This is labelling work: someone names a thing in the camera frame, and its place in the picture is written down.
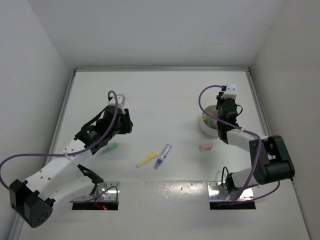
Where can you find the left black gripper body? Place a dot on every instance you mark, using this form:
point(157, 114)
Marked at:
point(123, 126)

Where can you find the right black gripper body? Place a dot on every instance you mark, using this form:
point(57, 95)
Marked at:
point(220, 103)

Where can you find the white round divided container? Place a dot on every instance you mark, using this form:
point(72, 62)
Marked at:
point(207, 124)

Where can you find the green highlighter pen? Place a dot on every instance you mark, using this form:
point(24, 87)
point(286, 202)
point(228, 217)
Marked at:
point(108, 148)

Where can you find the yellow highlighter pen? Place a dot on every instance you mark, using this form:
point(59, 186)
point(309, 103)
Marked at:
point(147, 159)

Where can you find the clear glue stick blue cap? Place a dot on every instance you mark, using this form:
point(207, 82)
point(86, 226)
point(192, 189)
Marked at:
point(163, 155)

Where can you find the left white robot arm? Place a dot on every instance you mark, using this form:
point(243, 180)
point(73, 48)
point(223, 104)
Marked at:
point(64, 178)

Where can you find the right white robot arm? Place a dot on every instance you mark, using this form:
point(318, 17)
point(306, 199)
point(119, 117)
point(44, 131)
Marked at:
point(270, 159)

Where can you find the pink eraser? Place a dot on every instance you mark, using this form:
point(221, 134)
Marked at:
point(206, 146)

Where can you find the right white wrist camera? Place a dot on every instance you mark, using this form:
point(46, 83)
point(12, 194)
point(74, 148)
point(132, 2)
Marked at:
point(230, 91)

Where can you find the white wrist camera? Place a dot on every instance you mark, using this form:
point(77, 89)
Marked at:
point(120, 99)
point(230, 91)

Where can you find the aluminium frame rail right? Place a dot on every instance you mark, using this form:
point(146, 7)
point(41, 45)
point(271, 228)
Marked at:
point(258, 103)

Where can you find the aluminium frame rail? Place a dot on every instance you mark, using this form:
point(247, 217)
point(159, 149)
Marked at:
point(258, 103)
point(62, 113)
point(165, 69)

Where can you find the aluminium frame rail left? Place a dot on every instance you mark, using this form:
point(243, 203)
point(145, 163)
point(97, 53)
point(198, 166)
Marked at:
point(62, 113)

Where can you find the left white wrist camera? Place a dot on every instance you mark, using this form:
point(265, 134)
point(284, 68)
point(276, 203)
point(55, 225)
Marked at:
point(120, 99)

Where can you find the aluminium frame rail back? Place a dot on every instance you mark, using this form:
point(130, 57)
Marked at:
point(165, 69)

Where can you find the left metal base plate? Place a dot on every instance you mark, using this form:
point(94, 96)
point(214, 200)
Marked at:
point(107, 191)

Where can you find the metal base plate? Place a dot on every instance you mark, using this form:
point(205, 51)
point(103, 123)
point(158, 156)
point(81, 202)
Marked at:
point(107, 191)
point(217, 194)

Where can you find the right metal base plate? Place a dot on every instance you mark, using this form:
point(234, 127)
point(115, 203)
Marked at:
point(217, 194)

